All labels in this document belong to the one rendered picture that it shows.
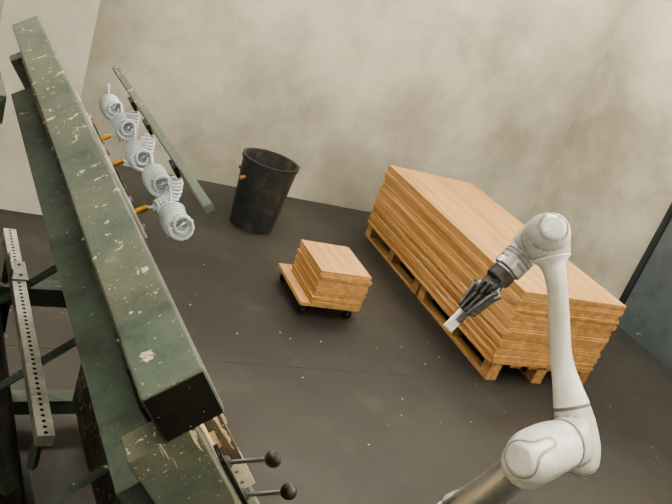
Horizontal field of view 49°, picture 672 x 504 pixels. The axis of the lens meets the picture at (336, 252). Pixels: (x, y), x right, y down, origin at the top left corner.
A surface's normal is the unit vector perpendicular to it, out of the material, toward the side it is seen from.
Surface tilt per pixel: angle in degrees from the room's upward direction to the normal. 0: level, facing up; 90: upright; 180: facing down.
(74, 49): 90
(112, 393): 36
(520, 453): 88
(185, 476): 90
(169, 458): 90
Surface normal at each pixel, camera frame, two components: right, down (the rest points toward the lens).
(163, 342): -0.23, -0.77
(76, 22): 0.34, 0.47
